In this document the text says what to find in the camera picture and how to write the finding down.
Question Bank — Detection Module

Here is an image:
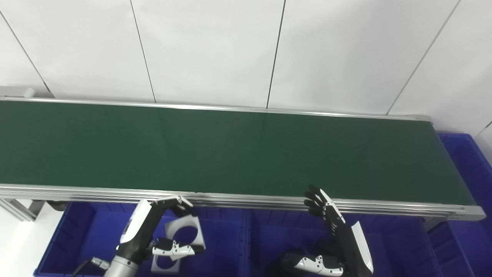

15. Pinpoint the blue plastic bin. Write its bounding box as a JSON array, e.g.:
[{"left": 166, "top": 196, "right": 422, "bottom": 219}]
[
  {"left": 34, "top": 201, "right": 250, "bottom": 277},
  {"left": 244, "top": 208, "right": 443, "bottom": 277},
  {"left": 426, "top": 133, "right": 492, "bottom": 277}
]

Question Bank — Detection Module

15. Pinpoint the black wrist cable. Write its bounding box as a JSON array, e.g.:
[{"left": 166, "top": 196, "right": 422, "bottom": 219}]
[{"left": 72, "top": 257, "right": 113, "bottom": 277}]

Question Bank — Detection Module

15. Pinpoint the green conveyor belt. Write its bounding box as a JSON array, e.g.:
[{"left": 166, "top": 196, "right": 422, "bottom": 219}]
[{"left": 0, "top": 87, "right": 487, "bottom": 222}]

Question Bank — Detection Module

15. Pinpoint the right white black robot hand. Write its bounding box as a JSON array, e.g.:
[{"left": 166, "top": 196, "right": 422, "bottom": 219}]
[{"left": 283, "top": 185, "right": 374, "bottom": 277}]

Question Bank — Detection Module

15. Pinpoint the grey aluminium conveyor leg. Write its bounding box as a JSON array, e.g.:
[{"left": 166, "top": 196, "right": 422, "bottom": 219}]
[
  {"left": 0, "top": 198, "right": 45, "bottom": 222},
  {"left": 422, "top": 217, "right": 449, "bottom": 232}
]

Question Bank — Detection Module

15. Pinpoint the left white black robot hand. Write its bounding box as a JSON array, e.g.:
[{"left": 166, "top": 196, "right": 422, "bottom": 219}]
[{"left": 115, "top": 195, "right": 206, "bottom": 266}]

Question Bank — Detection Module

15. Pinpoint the white square part round hole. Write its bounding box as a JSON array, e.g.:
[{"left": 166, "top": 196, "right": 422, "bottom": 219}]
[
  {"left": 165, "top": 214, "right": 206, "bottom": 250},
  {"left": 151, "top": 250, "right": 182, "bottom": 274}
]

